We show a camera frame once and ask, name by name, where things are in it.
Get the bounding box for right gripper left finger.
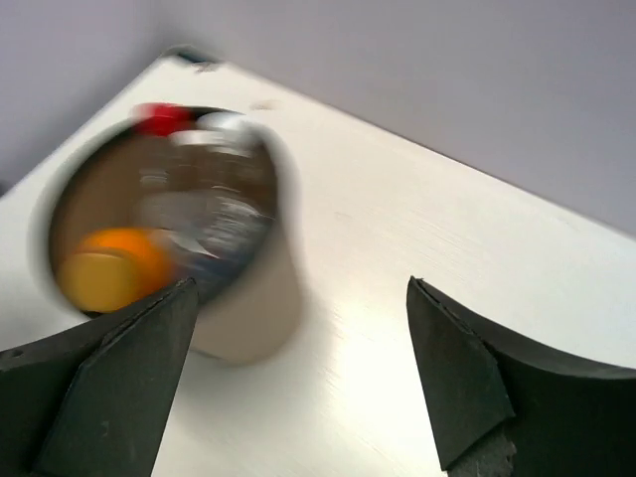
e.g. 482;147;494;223
1;279;199;476

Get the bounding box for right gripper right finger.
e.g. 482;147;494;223
406;278;635;476

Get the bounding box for orange juice bottle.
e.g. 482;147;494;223
56;228;175;313

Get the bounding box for blue label water bottle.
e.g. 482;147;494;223
137;189;270;279
170;111;260;165

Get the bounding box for red label water bottle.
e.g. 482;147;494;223
135;103;191;193

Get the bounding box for brown bin with black rim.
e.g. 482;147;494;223
46;105;302;364

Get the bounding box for left blue corner marker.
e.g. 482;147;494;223
164;45;221;70

